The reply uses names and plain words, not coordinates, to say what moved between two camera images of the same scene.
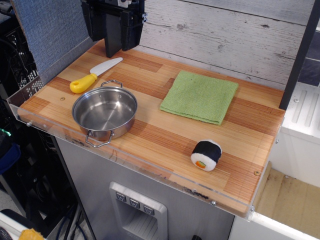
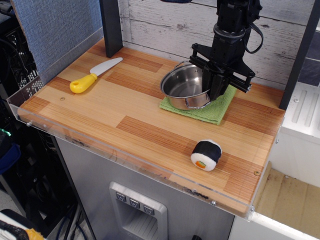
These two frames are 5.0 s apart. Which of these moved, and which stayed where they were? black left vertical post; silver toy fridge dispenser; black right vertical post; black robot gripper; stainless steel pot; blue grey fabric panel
Moved: black robot gripper; stainless steel pot
Stayed: blue grey fabric panel; black right vertical post; silver toy fridge dispenser; black left vertical post
